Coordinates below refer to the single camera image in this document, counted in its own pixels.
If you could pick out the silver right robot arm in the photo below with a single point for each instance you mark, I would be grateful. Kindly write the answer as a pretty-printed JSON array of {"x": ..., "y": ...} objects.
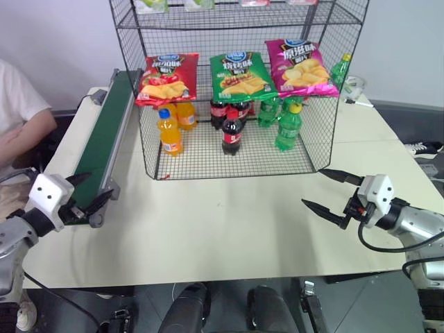
[{"x": 416, "y": 222}]

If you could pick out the green chips bag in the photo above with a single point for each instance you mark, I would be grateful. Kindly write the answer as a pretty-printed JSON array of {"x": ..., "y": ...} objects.
[{"x": 239, "y": 76}]

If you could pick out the white marker pen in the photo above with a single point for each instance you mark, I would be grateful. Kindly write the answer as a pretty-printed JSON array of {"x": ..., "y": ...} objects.
[{"x": 359, "y": 102}]

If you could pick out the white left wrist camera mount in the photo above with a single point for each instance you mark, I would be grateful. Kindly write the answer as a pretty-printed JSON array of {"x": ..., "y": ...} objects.
[{"x": 48, "y": 196}]

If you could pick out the red chips bag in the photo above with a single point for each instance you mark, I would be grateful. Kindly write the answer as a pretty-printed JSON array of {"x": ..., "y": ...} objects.
[{"x": 166, "y": 74}]

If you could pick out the cola bottle red cap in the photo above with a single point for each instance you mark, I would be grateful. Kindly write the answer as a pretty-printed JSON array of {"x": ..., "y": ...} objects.
[{"x": 231, "y": 135}]

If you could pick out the dark rounded shape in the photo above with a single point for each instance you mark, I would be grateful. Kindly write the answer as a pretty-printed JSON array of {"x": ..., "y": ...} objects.
[
  {"x": 184, "y": 308},
  {"x": 268, "y": 308}
]

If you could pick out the magenta chips bag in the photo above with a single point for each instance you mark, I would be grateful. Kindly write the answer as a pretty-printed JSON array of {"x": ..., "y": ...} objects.
[{"x": 298, "y": 66}]

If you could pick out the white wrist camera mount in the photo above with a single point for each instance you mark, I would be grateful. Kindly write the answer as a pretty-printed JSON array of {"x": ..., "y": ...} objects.
[
  {"x": 48, "y": 196},
  {"x": 376, "y": 196}
]

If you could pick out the white green snack packet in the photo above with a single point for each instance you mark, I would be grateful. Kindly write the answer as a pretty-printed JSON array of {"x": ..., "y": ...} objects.
[{"x": 199, "y": 3}]

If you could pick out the pink snack packet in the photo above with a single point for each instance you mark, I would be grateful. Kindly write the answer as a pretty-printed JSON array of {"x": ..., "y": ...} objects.
[{"x": 255, "y": 2}]

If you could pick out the person in white shirt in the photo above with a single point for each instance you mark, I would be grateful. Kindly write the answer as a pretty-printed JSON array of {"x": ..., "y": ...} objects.
[{"x": 17, "y": 93}]

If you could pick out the orange soda bottle blue cap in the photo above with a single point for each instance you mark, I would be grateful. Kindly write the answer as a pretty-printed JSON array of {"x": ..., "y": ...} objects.
[{"x": 170, "y": 137}]

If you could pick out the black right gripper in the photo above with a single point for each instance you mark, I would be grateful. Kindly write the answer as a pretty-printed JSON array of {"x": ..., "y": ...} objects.
[{"x": 354, "y": 209}]

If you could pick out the white shoe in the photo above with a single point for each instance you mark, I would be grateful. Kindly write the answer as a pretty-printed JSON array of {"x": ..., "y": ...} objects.
[{"x": 27, "y": 312}]

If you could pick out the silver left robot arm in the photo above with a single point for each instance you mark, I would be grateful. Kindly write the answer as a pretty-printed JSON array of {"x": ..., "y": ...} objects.
[{"x": 14, "y": 239}]

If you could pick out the black metal bracket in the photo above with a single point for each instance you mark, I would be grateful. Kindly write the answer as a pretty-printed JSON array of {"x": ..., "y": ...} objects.
[{"x": 314, "y": 308}]

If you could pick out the person's bare forearm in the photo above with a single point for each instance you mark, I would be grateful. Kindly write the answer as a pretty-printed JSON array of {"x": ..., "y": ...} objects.
[{"x": 31, "y": 130}]

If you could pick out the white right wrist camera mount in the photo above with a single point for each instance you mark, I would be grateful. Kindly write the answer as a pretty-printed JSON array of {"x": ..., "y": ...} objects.
[{"x": 376, "y": 196}]

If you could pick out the green soda bottle yellow cap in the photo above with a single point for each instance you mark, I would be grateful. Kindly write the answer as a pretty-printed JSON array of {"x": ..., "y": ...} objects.
[{"x": 288, "y": 130}]

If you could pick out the black clamp block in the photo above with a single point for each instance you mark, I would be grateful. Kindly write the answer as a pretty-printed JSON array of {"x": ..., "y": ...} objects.
[{"x": 119, "y": 320}]

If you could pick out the green conveyor belt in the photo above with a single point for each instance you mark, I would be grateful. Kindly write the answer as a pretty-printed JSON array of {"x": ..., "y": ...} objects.
[{"x": 100, "y": 138}]

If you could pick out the black white sneaker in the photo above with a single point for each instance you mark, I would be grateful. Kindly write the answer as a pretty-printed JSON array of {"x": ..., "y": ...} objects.
[{"x": 425, "y": 147}]

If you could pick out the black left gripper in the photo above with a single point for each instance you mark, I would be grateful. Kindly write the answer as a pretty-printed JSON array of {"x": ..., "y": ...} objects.
[{"x": 72, "y": 213}]

